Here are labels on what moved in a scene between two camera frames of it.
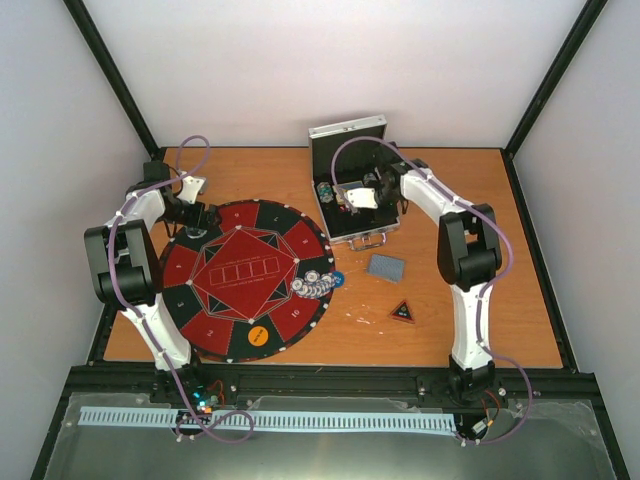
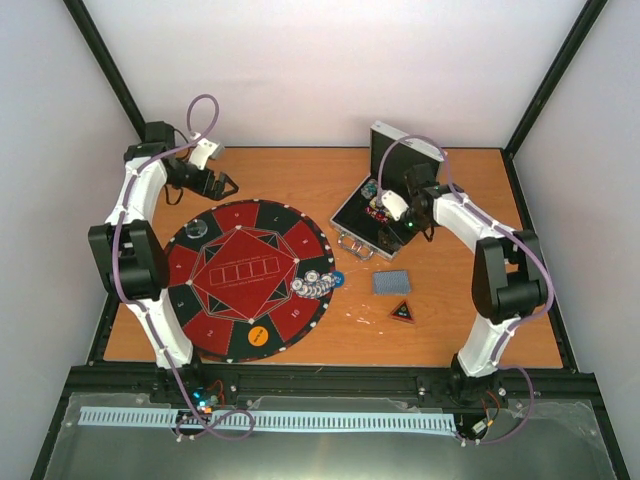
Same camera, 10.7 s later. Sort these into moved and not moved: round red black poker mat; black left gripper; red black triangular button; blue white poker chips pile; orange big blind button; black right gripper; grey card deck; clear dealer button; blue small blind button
Moved: grey card deck; black right gripper; black left gripper
Not moved: orange big blind button; round red black poker mat; blue small blind button; blue white poker chips pile; clear dealer button; red black triangular button
